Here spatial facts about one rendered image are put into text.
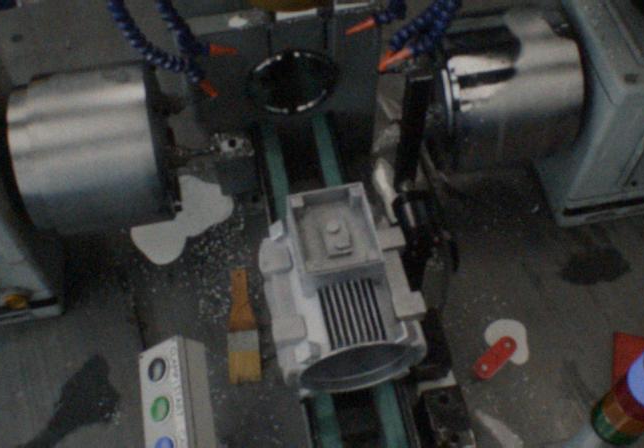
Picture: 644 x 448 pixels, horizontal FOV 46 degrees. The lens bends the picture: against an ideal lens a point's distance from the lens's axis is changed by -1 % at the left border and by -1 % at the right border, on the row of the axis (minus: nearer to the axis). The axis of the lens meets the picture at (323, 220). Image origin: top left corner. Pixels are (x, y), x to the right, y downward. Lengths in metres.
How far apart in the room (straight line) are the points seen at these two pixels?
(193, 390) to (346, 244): 0.26
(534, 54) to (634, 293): 0.47
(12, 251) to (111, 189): 0.19
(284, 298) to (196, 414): 0.19
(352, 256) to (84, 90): 0.44
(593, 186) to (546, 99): 0.24
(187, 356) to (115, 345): 0.35
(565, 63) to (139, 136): 0.62
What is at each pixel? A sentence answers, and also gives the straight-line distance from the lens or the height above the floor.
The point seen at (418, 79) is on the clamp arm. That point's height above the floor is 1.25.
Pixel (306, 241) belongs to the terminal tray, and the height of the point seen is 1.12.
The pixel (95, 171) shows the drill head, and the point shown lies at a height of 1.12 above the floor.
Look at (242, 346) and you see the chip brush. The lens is 1.25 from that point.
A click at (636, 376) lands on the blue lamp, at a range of 0.89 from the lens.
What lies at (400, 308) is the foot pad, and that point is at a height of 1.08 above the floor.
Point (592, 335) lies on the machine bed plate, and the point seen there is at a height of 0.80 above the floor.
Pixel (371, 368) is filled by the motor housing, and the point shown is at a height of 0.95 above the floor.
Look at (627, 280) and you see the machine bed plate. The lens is 1.40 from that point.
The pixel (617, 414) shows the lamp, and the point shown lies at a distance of 0.96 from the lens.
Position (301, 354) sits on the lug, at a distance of 0.95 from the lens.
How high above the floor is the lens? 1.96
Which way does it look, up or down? 58 degrees down
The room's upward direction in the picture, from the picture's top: 1 degrees counter-clockwise
